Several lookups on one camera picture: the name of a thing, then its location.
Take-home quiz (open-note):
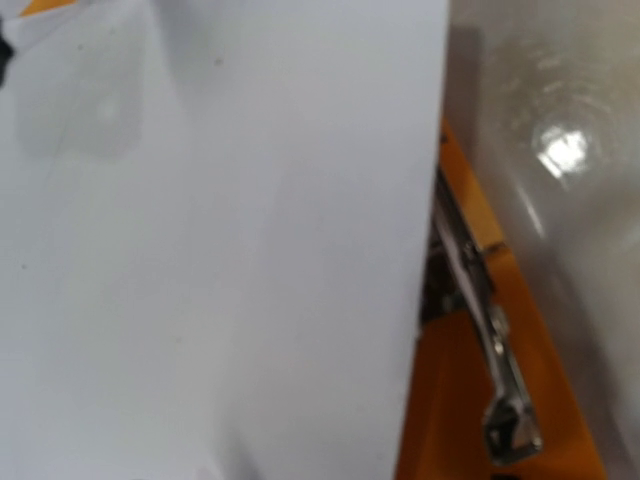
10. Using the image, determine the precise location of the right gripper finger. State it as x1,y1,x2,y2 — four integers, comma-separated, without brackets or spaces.
0,19,14,87

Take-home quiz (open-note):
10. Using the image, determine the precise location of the orange folder top clip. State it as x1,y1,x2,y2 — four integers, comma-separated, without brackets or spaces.
421,169,543,467

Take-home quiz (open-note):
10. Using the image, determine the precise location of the white paper sheet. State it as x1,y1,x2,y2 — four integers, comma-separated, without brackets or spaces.
1,1,449,479

